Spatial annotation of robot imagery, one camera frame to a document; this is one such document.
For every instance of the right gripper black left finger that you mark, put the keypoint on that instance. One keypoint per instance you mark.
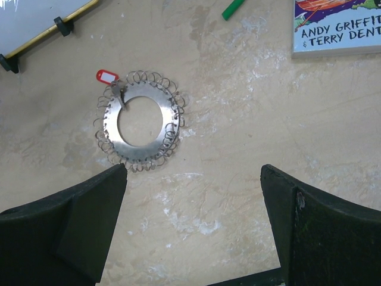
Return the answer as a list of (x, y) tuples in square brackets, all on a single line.
[(64, 238)]

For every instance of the silver key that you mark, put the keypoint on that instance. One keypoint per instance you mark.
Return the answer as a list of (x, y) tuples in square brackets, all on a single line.
[(118, 89)]

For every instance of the green whiteboard marker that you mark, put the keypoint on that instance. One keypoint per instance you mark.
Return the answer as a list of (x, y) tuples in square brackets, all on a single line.
[(231, 9)]

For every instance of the blue treehouse book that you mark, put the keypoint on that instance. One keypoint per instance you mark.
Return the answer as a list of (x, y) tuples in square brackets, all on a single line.
[(324, 28)]

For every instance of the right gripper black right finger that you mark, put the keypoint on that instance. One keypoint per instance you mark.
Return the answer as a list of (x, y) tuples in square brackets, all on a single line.
[(320, 239)]

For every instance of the small whiteboard on stand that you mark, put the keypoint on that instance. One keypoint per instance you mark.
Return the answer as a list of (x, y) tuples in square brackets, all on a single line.
[(25, 22)]

